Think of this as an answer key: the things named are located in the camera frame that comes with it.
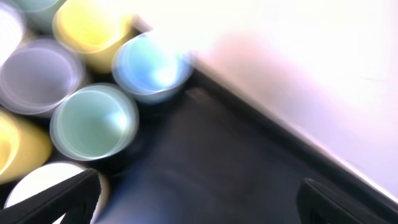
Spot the blue cup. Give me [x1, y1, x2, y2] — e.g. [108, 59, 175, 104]
[111, 30, 195, 105]

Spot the grey cup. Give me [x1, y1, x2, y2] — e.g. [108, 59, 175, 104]
[0, 39, 85, 119]

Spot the yellow cup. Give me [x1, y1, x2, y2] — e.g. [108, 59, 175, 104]
[0, 108, 54, 185]
[52, 0, 137, 75]

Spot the white cup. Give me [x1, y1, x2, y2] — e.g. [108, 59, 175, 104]
[0, 1, 27, 68]
[3, 161, 111, 224]

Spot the black tray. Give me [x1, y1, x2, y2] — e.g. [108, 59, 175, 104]
[0, 18, 206, 224]

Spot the green cup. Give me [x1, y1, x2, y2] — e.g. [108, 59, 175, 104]
[12, 0, 68, 34]
[49, 82, 140, 162]

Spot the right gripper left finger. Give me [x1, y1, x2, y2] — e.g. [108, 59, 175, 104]
[0, 169, 102, 224]

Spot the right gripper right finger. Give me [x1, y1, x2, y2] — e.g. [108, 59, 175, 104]
[295, 177, 391, 224]

